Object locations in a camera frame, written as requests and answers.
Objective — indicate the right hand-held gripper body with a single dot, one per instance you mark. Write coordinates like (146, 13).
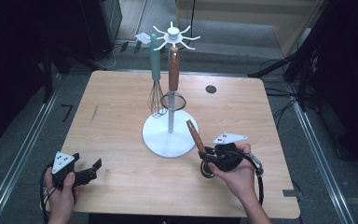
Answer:
(228, 158)

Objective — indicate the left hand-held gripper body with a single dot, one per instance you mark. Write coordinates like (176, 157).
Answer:
(62, 161)

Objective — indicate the white utensil rack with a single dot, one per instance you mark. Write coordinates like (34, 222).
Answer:
(167, 140)

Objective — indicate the person's right hand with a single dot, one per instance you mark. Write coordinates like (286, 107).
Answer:
(242, 182)

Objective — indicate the person's left hand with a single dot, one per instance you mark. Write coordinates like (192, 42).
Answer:
(60, 202)

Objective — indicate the dark round table grommet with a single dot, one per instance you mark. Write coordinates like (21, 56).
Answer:
(211, 89)

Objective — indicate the black stand leg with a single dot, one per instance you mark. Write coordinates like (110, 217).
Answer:
(272, 67)

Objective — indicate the white paper tag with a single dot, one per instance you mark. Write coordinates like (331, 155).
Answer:
(142, 38)

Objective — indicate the black cabinet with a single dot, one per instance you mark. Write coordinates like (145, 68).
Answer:
(102, 25)

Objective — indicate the metal floor rail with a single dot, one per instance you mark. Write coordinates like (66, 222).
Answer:
(18, 155)
(320, 155)

